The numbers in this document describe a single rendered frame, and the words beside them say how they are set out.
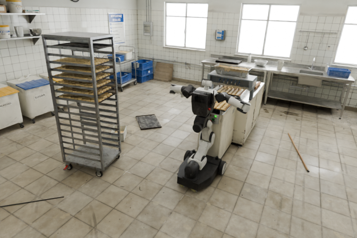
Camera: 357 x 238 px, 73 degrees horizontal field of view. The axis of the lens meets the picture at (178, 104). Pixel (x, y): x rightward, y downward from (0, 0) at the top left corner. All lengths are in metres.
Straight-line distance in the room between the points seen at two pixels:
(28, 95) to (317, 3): 6.33
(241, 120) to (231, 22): 3.59
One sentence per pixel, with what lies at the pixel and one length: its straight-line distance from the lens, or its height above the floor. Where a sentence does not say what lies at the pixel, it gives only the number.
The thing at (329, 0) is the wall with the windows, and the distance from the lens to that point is 6.67.
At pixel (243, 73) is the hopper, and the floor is 1.26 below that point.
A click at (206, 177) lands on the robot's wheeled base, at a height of 0.17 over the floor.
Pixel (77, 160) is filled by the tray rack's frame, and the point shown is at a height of 0.15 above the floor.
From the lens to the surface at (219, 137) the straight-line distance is 3.40.
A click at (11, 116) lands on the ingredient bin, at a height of 0.29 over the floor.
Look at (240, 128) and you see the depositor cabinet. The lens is 4.03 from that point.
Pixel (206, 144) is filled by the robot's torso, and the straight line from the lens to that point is 3.30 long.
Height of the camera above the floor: 2.11
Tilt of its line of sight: 21 degrees down
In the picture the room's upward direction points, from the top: 2 degrees clockwise
